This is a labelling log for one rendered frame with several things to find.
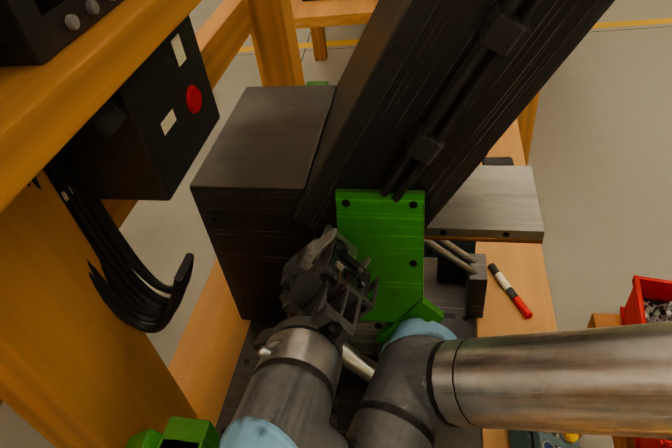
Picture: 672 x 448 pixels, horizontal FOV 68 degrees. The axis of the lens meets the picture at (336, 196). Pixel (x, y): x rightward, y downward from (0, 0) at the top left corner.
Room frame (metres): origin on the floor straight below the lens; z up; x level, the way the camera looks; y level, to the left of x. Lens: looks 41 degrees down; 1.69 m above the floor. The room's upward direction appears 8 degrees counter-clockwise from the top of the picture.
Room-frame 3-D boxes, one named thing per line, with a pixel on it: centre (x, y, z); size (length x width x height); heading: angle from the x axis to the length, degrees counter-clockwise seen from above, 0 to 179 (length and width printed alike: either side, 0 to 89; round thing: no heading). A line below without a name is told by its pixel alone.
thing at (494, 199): (0.63, -0.13, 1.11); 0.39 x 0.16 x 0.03; 75
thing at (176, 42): (0.53, 0.21, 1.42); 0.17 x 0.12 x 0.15; 165
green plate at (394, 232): (0.49, -0.06, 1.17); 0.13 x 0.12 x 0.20; 165
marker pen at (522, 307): (0.57, -0.30, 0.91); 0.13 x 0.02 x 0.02; 12
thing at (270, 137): (0.72, 0.09, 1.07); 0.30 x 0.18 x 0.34; 165
